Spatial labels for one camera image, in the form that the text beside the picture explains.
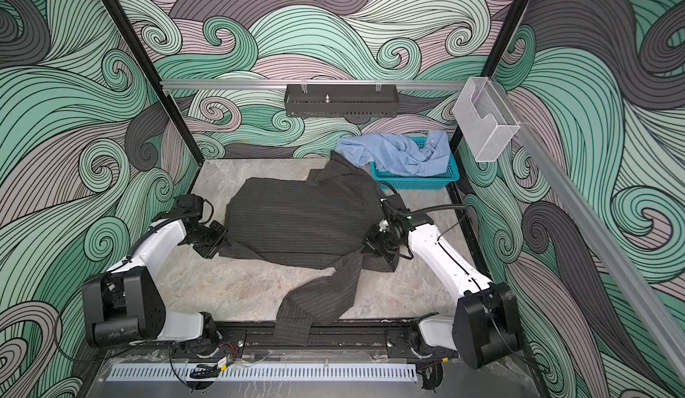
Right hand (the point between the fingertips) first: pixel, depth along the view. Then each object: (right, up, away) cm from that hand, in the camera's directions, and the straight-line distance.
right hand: (361, 249), depth 80 cm
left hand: (-42, +2, +6) cm, 43 cm away
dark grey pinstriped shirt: (-15, +6, +18) cm, 24 cm away
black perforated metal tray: (-6, +51, +15) cm, 53 cm away
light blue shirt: (+20, +32, +32) cm, 49 cm away
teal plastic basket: (+21, +21, +34) cm, 45 cm away
